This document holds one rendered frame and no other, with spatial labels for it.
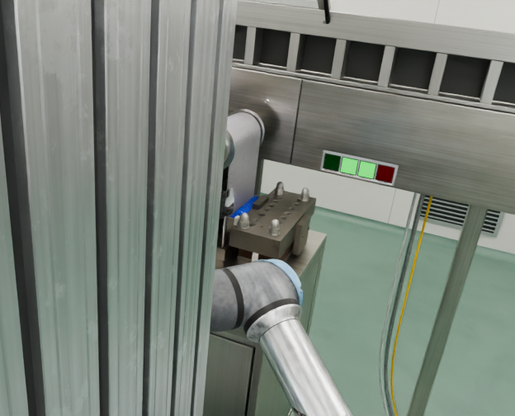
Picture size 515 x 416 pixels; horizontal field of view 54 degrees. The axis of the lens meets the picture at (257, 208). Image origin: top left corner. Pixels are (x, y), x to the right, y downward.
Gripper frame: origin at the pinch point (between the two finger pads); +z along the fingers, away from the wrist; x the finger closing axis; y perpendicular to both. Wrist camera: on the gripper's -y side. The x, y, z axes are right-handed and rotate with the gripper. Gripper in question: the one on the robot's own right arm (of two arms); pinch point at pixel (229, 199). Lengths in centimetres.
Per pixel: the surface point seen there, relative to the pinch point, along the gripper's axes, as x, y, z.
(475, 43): -59, 53, 30
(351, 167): -31.0, 9.2, 29.3
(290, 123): -7.7, 19.9, 30.1
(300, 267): -24.5, -18.9, 5.3
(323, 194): 23, -91, 263
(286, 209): -14.0, -5.9, 17.3
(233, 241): -5.3, -10.1, -6.4
